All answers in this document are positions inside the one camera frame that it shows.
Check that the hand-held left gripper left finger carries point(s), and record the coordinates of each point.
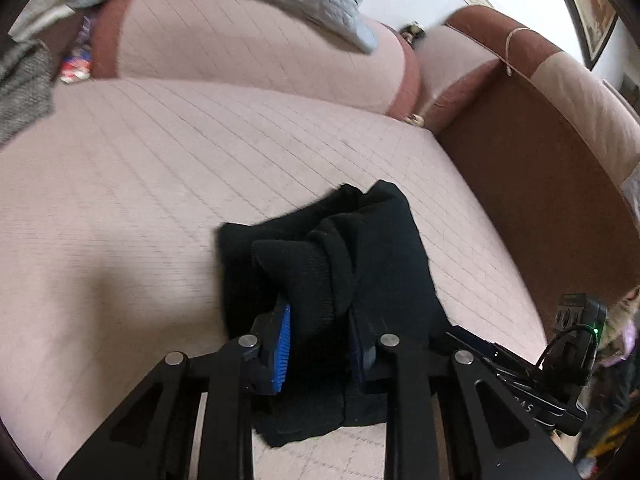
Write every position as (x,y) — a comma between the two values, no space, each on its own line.
(282,345)

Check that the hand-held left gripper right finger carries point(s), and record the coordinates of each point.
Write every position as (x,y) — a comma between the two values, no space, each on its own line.
(356,355)

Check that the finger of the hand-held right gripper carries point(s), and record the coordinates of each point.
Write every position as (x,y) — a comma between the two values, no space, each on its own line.
(472,341)

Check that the black pants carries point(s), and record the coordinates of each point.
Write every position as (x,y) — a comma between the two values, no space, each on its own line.
(380,260)

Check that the multicoloured cloth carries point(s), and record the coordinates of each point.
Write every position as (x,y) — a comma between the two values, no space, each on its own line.
(622,340)

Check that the pink quilted sofa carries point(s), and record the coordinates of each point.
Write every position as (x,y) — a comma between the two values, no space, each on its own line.
(150,160)

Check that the small metal trinket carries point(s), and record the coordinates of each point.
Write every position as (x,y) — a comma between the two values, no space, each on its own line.
(413,31)

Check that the colourful printed packet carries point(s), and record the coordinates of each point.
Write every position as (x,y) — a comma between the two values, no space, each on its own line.
(75,67)

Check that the houndstooth coat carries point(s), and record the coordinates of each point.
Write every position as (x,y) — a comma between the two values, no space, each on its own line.
(25,95)

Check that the framed wall picture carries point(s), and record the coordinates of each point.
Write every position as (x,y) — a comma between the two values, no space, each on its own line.
(595,15)

